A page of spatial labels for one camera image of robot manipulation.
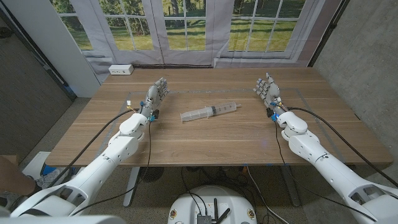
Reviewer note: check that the black round floor fan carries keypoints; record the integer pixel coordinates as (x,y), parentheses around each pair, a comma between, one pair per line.
(152,174)

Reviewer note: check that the white floor board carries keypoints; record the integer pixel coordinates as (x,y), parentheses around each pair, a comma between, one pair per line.
(34,168)

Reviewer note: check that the white pillar panel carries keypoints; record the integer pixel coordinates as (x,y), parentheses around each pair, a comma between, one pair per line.
(56,40)

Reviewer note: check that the grey table leg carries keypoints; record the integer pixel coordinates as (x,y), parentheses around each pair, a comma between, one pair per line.
(292,189)
(132,186)

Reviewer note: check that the black radio module with antennas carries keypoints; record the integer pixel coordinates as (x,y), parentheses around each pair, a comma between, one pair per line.
(203,219)

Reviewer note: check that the person's leg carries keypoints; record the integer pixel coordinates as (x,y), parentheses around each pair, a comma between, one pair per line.
(12,177)

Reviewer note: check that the cardboard box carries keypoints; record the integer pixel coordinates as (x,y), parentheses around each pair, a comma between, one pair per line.
(9,158)

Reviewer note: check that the black backdrop stand pole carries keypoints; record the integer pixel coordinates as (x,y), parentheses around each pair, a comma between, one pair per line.
(330,31)
(37,53)

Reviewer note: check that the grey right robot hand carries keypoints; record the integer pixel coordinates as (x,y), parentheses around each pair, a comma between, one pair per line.
(272,91)

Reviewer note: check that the large clear plastic syringe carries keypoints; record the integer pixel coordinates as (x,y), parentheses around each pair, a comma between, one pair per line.
(202,112)

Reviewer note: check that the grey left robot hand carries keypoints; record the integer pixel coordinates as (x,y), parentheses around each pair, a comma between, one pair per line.
(154,95)

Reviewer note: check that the grey sneaker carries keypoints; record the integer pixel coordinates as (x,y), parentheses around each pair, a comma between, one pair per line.
(48,180)

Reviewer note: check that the white robot torso base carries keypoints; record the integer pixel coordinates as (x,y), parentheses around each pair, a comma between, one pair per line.
(186,205)

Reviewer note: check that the printed window backdrop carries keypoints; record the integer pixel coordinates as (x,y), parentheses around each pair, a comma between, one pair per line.
(140,57)

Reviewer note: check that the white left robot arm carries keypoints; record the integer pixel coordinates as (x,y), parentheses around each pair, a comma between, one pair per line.
(102,161)

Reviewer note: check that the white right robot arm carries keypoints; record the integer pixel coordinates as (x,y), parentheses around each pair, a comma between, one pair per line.
(329,168)

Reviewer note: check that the black backdrop bottom bar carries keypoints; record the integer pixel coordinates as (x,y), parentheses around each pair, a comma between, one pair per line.
(174,66)

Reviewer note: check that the white power strip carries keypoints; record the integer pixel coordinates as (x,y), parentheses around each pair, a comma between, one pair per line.
(120,69)

